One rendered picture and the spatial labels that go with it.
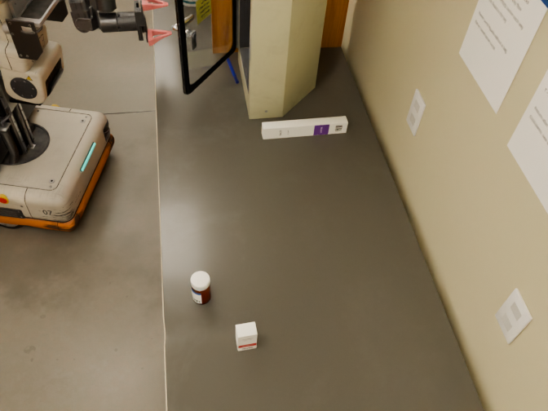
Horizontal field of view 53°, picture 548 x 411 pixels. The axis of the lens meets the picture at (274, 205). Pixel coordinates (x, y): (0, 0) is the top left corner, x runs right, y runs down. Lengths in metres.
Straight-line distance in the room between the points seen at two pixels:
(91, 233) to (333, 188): 1.45
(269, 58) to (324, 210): 0.48
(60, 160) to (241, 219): 1.36
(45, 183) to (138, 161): 0.59
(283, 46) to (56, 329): 1.53
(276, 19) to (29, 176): 1.49
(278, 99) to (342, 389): 0.92
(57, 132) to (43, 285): 0.74
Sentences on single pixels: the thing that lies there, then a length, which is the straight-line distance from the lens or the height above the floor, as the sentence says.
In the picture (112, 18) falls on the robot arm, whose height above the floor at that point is 1.22.
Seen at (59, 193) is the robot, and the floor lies 0.28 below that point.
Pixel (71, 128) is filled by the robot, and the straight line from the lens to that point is 2.85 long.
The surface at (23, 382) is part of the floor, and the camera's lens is 2.46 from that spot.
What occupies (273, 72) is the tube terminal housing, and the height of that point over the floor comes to 1.12.
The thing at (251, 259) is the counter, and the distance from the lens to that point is 1.45.
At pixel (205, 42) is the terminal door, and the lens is 1.81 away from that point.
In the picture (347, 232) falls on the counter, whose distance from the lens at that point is 1.53.
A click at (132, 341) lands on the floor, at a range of 2.41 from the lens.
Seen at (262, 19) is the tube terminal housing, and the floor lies 1.31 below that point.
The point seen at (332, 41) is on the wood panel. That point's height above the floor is 0.96.
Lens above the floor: 2.15
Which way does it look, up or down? 51 degrees down
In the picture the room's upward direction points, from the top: 5 degrees clockwise
